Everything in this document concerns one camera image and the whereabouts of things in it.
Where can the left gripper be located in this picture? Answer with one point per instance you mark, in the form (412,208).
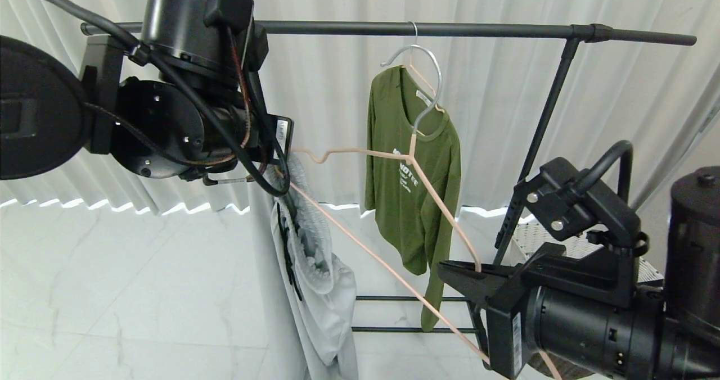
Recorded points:
(163,127)

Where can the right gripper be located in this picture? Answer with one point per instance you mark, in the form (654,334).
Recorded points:
(574,324)

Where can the green shirt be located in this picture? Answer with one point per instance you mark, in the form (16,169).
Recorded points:
(394,200)

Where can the pink clothes hanger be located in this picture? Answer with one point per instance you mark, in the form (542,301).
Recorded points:
(412,144)
(419,79)

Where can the pale grey shorts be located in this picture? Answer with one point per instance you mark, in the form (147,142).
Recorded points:
(320,312)

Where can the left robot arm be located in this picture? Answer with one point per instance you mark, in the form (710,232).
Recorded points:
(39,104)

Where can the white laundry basket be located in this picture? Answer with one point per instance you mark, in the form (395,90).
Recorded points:
(534,239)

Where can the black clothes rack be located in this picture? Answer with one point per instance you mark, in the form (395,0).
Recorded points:
(478,30)

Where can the white curtain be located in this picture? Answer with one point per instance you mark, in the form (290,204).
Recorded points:
(506,116)

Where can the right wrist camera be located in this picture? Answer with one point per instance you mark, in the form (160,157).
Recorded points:
(574,206)

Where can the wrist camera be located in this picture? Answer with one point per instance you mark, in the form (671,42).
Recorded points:
(574,206)
(260,45)

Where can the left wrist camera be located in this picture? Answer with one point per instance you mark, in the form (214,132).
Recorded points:
(260,45)

